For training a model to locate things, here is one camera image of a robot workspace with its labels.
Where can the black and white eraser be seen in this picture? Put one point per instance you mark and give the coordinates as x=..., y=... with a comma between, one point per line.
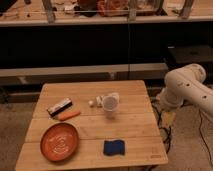
x=59, y=107

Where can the blue sponge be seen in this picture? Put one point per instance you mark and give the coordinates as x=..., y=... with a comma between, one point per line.
x=115, y=147

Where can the small white ball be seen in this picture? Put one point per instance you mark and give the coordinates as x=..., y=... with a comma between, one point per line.
x=91, y=103

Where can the wooden table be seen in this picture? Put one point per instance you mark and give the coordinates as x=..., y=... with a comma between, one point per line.
x=134, y=123

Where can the black box on shelf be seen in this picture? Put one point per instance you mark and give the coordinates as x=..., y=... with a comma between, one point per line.
x=180, y=56

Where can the white crumpled object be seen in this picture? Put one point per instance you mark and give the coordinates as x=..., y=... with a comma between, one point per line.
x=99, y=100

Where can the clear plastic cup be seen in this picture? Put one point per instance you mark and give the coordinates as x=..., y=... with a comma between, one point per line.
x=110, y=104

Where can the orange carrot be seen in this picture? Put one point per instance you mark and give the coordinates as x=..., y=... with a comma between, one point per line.
x=67, y=115

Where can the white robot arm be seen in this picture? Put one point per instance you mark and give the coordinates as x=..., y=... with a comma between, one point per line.
x=186, y=83

